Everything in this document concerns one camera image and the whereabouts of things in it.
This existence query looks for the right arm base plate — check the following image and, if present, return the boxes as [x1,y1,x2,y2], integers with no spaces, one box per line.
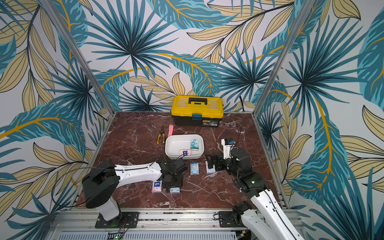
[214,210,263,228]

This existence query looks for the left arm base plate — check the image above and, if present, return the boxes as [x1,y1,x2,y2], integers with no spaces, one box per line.
[95,212,139,229]

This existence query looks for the light blue cartoon tissue pack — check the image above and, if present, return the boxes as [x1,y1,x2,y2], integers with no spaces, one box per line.
[170,187,180,194]

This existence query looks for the right aluminium corner post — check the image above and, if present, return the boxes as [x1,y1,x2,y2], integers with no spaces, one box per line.
[253,0,315,119]

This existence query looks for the white plastic storage box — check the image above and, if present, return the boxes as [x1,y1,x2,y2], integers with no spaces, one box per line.
[165,134,205,160]

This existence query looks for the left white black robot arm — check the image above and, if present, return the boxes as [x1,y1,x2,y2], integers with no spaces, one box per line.
[82,158,188,222]

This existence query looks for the aluminium corner post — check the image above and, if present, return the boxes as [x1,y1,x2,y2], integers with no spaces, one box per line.
[253,0,315,119]
[40,0,115,115]

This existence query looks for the pink utility knife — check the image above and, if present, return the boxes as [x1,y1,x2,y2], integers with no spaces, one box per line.
[168,125,174,137]

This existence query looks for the pink tempo tissue pack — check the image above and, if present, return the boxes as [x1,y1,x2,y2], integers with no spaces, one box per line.
[206,161,216,174]
[152,181,162,193]

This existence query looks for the aluminium front rail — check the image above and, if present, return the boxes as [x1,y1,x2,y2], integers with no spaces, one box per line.
[45,209,306,240]

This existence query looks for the yellow black toolbox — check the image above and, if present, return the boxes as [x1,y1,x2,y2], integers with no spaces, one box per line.
[171,96,224,128]

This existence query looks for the yellow handled pliers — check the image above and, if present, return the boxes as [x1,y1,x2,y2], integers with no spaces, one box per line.
[157,126,166,144]

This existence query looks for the left aluminium corner post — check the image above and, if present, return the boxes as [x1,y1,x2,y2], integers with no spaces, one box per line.
[40,0,115,115]

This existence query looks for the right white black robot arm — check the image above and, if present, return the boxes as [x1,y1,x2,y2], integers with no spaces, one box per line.
[206,138,304,240]

